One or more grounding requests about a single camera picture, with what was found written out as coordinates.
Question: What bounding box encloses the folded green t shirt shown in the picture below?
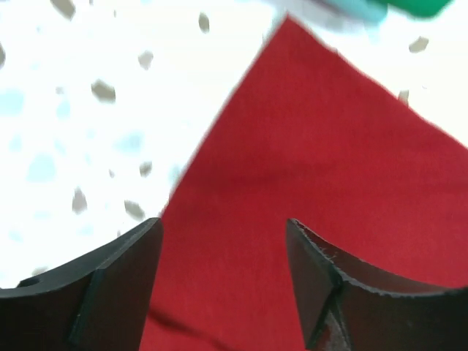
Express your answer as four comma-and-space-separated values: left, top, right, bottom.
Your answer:
380, 0, 452, 18

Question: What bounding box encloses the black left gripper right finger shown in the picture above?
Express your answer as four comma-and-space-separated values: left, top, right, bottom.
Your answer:
286, 219, 467, 350

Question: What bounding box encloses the dark red t shirt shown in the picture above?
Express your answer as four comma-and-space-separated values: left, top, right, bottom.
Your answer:
141, 18, 467, 350

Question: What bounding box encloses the folded light blue t shirt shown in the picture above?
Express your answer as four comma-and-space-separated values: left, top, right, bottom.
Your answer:
322, 0, 388, 23

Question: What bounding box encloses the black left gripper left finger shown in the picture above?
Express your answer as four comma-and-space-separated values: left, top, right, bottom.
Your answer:
1, 218, 163, 351

